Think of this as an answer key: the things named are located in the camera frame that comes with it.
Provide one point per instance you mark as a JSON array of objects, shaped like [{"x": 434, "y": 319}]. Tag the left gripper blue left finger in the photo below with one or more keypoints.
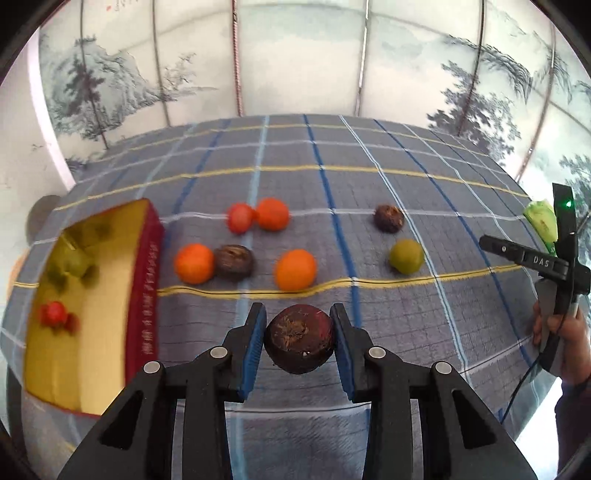
[{"x": 223, "y": 374}]

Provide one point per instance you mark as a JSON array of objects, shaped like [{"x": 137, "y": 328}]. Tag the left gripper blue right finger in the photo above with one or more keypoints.
[{"x": 371, "y": 373}]

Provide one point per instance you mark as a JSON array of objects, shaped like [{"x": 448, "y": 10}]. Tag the dark purple mangosteen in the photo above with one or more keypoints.
[{"x": 300, "y": 339}]

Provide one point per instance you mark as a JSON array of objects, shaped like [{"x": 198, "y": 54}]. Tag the orange tangerine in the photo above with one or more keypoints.
[
  {"x": 194, "y": 264},
  {"x": 295, "y": 270},
  {"x": 272, "y": 214}
]

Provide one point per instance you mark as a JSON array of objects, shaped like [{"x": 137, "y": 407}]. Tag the green round fruit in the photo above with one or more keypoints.
[
  {"x": 77, "y": 263},
  {"x": 407, "y": 256}
]

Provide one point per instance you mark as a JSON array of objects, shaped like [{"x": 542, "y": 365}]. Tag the small red tomato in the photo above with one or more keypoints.
[
  {"x": 239, "y": 218},
  {"x": 53, "y": 315}
]

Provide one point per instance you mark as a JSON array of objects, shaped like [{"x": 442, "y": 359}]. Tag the right forearm dark sleeve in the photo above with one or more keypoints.
[{"x": 572, "y": 419}]

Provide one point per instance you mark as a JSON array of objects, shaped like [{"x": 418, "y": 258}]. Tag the person's right hand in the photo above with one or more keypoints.
[{"x": 574, "y": 332}]

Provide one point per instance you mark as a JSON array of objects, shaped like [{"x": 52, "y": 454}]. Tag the red gold toffee tin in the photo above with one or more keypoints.
[{"x": 111, "y": 330}]

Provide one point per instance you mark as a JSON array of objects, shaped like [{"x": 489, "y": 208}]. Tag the orange tangerine by tomato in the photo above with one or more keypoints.
[{"x": 272, "y": 214}]

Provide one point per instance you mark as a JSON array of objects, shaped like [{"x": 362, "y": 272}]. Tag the plaid grey tablecloth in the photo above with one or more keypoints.
[{"x": 168, "y": 238}]

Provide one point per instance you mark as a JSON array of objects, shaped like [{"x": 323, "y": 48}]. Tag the painted folding screen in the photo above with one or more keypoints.
[{"x": 498, "y": 74}]

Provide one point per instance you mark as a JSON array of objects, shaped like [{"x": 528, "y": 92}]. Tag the orange cushion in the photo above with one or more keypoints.
[{"x": 14, "y": 275}]

